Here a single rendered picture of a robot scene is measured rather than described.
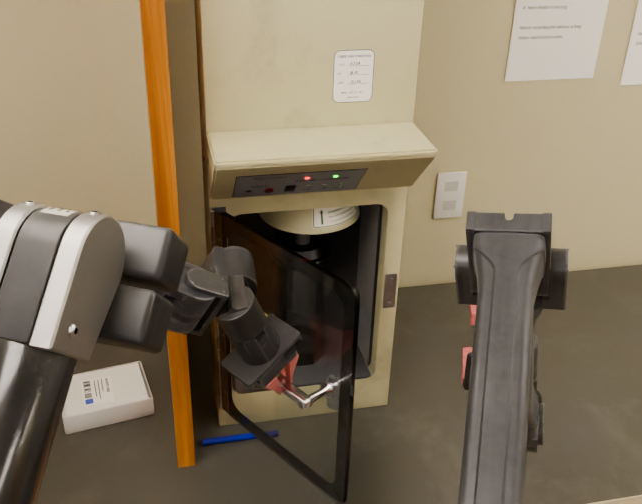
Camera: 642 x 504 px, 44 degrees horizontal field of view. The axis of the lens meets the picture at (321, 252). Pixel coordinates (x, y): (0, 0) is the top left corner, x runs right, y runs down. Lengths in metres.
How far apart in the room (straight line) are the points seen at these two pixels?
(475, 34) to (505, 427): 1.20
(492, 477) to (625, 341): 1.25
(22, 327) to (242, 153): 0.74
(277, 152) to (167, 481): 0.60
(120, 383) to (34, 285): 1.15
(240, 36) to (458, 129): 0.76
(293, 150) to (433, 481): 0.62
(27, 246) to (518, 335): 0.41
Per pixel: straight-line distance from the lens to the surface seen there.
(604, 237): 2.11
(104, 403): 1.51
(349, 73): 1.20
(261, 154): 1.11
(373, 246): 1.39
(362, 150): 1.13
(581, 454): 1.53
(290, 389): 1.15
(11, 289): 0.42
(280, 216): 1.32
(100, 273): 0.43
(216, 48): 1.15
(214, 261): 1.06
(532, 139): 1.88
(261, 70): 1.17
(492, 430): 0.63
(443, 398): 1.58
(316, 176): 1.16
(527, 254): 0.71
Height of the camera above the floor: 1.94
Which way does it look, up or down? 30 degrees down
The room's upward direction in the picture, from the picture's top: 2 degrees clockwise
